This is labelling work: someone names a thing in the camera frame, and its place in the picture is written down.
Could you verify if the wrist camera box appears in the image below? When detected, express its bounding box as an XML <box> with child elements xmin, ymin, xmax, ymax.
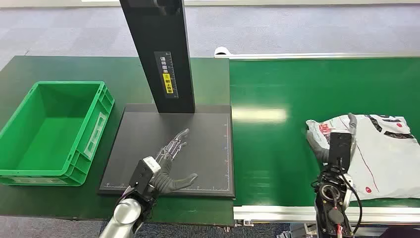
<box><xmin>128</xmin><ymin>156</ymin><xmax>162</xmax><ymax>197</ymax></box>
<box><xmin>328</xmin><ymin>132</ymin><xmax>353</xmax><ymax>172</ymax></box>

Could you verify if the clear crate side label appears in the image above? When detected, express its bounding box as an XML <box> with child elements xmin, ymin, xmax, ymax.
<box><xmin>83</xmin><ymin>112</ymin><xmax>108</xmax><ymax>161</ymax></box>

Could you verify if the black yellow column label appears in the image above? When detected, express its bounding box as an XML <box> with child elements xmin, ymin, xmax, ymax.
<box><xmin>154</xmin><ymin>51</ymin><xmax>179</xmax><ymax>99</ymax></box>

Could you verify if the green conveyor belt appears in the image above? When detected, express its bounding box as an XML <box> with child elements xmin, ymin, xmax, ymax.
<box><xmin>229</xmin><ymin>57</ymin><xmax>420</xmax><ymax>208</ymax></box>

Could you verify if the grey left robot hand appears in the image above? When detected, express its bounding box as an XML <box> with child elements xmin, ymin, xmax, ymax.
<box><xmin>150</xmin><ymin>128</ymin><xmax>199</xmax><ymax>195</ymax></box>

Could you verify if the clear crate end label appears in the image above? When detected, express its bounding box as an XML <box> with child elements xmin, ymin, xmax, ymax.
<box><xmin>12</xmin><ymin>177</ymin><xmax>68</xmax><ymax>185</ymax></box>

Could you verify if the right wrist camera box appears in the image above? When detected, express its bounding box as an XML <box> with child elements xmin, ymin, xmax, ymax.
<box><xmin>328</xmin><ymin>132</ymin><xmax>353</xmax><ymax>172</ymax></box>

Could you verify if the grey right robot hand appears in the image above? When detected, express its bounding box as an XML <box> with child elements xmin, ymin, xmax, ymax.
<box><xmin>306</xmin><ymin>113</ymin><xmax>358</xmax><ymax>164</ymax></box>

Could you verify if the black scanner column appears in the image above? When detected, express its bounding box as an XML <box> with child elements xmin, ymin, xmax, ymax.
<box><xmin>119</xmin><ymin>0</ymin><xmax>196</xmax><ymax>114</ymax></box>

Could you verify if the aluminium conveyor frame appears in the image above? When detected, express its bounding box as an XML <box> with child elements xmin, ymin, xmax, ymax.
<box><xmin>214</xmin><ymin>52</ymin><xmax>420</xmax><ymax>227</ymax></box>

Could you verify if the green plastic crate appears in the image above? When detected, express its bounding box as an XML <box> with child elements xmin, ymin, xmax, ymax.
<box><xmin>0</xmin><ymin>81</ymin><xmax>115</xmax><ymax>187</ymax></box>

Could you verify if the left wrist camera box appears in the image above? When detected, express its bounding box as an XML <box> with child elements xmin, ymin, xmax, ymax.
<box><xmin>128</xmin><ymin>156</ymin><xmax>162</xmax><ymax>197</ymax></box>

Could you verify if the black scanner base plate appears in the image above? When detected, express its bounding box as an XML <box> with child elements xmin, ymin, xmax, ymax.
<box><xmin>98</xmin><ymin>104</ymin><xmax>236</xmax><ymax>198</ymax></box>

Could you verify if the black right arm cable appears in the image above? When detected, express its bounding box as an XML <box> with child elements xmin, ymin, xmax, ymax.
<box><xmin>336</xmin><ymin>157</ymin><xmax>363</xmax><ymax>236</ymax></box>

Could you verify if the white printed poly mailer package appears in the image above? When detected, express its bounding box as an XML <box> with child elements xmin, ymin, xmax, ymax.
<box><xmin>306</xmin><ymin>114</ymin><xmax>420</xmax><ymax>201</ymax></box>

